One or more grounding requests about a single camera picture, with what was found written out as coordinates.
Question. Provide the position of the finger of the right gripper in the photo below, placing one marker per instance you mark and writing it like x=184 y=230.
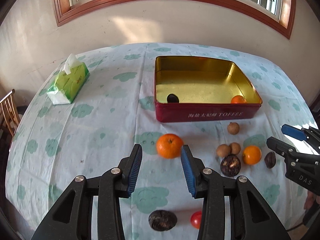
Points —
x=309 y=135
x=289 y=153

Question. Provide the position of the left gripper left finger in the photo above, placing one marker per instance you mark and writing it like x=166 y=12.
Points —
x=71 y=215

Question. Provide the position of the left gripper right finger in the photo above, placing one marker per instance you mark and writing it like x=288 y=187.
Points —
x=251 y=216

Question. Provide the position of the smooth orange mandarin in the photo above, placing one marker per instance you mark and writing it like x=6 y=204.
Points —
x=251 y=155

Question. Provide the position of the brown longan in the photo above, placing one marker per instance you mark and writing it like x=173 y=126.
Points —
x=223 y=150
x=235 y=148
x=233 y=128

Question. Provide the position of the red cherry tomato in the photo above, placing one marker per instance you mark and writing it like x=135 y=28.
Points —
x=195 y=219

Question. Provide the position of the wrinkled dark passion fruit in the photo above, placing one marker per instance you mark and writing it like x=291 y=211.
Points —
x=230 y=165

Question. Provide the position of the large orange mandarin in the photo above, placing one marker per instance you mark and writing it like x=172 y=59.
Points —
x=238 y=99

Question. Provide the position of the small stemmed orange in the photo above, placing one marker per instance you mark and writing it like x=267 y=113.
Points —
x=169 y=146

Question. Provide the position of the small dark plum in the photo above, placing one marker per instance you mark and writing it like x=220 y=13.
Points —
x=172 y=98

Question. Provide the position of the person right hand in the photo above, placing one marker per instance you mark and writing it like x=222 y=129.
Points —
x=311 y=198

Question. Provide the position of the cloud pattern tablecloth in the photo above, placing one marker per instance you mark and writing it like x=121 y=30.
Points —
x=113 y=111

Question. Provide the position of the red toffee tin box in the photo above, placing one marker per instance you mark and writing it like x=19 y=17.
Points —
x=205 y=87

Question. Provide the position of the wooden chair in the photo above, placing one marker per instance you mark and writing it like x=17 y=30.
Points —
x=9 y=110

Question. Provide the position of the green tissue pack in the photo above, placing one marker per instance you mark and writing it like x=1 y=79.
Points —
x=68 y=82

